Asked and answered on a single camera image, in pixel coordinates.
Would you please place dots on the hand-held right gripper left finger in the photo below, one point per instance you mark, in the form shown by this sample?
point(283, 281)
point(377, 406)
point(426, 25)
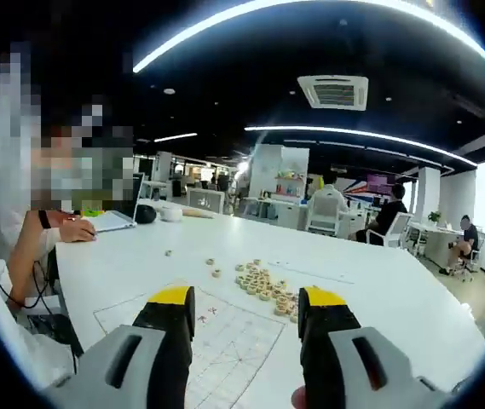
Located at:
point(140, 366)

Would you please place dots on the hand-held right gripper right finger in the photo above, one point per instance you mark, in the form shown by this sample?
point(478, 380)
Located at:
point(353, 366)

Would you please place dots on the paper chessboard red grid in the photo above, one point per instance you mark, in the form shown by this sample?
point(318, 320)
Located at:
point(233, 341)

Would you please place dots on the pile of wooden chess pieces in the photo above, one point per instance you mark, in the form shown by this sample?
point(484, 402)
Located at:
point(263, 284)

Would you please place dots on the person's right hand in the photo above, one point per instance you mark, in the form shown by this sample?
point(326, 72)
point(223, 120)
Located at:
point(298, 398)

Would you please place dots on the white laptop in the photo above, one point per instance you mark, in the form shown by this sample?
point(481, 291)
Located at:
point(112, 221)

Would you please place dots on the white mesh office chair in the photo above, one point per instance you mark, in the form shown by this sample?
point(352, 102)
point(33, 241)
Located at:
point(400, 226)

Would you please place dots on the black round bag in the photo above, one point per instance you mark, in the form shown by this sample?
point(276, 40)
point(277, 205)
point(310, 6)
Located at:
point(145, 214)

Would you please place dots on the white high-back chair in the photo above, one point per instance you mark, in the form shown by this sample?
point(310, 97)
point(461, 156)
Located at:
point(323, 215)

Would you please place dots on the white bowl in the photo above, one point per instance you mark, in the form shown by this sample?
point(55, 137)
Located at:
point(170, 214)

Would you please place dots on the wooden rolling pin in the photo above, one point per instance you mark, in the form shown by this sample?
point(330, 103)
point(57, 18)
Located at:
point(198, 214)

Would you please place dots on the small potted plant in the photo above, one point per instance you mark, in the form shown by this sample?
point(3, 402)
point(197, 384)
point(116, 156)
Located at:
point(434, 217)

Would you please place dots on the white desktop monitor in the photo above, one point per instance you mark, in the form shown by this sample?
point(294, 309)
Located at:
point(206, 200)

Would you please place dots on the purple screen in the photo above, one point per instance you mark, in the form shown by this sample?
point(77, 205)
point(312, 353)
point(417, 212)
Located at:
point(379, 180)

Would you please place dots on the shelf with colourful items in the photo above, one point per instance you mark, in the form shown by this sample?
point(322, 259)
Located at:
point(289, 183)

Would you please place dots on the straight ceiling light strip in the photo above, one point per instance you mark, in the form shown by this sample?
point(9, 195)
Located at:
point(176, 137)

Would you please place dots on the curved ceiling light strip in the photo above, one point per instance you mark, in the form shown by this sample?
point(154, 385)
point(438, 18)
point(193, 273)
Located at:
point(169, 44)
point(310, 128)

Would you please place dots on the ceiling air conditioner vent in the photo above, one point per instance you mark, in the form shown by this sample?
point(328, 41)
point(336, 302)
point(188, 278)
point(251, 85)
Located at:
point(333, 92)

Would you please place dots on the red blue wall graphic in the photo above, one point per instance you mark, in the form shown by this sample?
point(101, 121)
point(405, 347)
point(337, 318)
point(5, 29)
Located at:
point(355, 188)

